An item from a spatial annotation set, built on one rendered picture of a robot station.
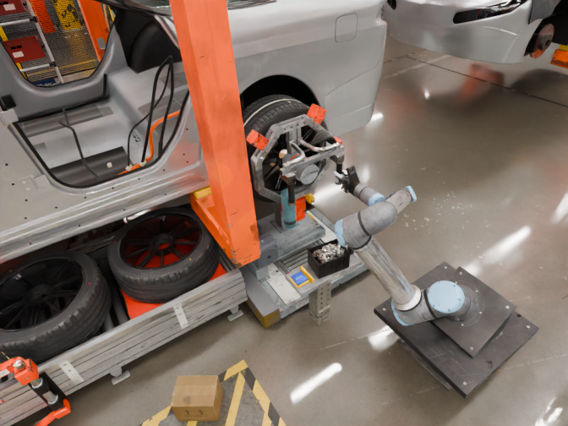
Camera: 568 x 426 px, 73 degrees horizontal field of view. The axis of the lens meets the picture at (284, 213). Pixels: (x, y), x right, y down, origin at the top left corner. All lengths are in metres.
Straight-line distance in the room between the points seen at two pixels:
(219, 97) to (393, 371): 1.74
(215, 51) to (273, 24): 0.78
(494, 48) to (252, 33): 2.69
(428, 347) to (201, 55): 1.73
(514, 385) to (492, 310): 0.53
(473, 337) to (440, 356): 0.19
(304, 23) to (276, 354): 1.93
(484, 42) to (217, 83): 3.14
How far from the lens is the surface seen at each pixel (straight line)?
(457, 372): 2.17
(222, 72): 1.61
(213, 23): 1.56
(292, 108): 2.29
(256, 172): 2.22
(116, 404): 2.55
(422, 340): 2.21
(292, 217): 2.38
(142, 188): 2.29
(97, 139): 2.99
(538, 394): 2.63
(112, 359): 2.44
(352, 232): 1.66
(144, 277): 2.33
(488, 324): 2.21
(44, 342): 2.38
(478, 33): 4.29
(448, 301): 1.98
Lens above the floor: 2.11
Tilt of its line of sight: 40 degrees down
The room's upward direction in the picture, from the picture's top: 4 degrees counter-clockwise
